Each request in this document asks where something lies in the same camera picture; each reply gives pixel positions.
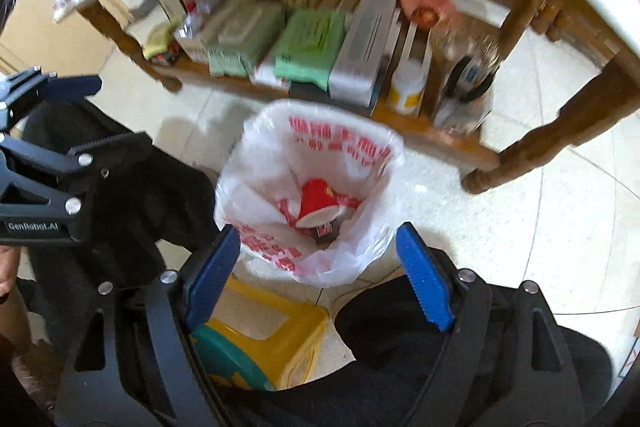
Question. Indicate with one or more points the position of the light green wet wipes pack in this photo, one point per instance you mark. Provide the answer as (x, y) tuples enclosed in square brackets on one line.
[(305, 47)]

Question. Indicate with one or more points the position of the white box red print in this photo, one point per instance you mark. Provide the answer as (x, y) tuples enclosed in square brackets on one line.
[(195, 47)]

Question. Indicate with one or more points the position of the yellow cloth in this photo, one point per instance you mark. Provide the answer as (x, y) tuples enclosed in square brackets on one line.
[(157, 42)]

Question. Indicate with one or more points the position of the long white box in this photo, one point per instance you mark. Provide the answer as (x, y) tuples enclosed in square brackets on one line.
[(360, 47)]

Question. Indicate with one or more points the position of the red paper cup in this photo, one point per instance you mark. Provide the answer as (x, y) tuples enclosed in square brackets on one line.
[(315, 199)]

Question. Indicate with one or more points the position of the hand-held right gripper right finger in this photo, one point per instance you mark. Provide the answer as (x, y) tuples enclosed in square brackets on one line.
[(425, 277)]

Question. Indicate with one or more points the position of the white trash bag red print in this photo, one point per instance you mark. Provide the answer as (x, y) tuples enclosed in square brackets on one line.
[(260, 147)]

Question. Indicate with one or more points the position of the yellow plastic stool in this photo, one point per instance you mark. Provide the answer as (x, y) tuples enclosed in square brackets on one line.
[(280, 322)]

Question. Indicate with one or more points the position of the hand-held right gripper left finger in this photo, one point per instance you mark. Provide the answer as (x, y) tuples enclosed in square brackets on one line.
[(215, 272)]

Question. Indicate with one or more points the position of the flat red and white box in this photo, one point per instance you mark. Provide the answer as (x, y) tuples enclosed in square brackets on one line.
[(267, 74)]

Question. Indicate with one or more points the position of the dark green wet wipes pack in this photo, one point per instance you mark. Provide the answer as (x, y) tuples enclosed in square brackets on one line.
[(245, 37)]

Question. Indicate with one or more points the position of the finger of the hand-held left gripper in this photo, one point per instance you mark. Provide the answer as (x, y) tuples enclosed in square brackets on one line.
[(115, 144), (75, 83)]

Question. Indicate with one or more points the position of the wooden table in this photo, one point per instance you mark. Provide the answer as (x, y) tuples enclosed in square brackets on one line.
[(550, 132)]

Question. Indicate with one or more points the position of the wooden chair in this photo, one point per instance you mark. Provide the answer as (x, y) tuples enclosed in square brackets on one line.
[(550, 19)]

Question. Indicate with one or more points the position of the person's black pants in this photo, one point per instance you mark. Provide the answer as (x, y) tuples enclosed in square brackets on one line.
[(150, 207)]

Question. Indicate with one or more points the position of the clear plastic container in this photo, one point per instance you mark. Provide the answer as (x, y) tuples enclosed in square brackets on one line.
[(460, 117)]

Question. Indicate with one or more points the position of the white jar yellow label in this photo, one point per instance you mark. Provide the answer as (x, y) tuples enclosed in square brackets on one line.
[(407, 87)]

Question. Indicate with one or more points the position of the person's left hand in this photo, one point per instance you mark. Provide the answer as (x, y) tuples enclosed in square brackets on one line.
[(7, 272)]

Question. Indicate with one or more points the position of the dark flat book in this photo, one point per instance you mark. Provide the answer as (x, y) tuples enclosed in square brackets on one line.
[(310, 91)]

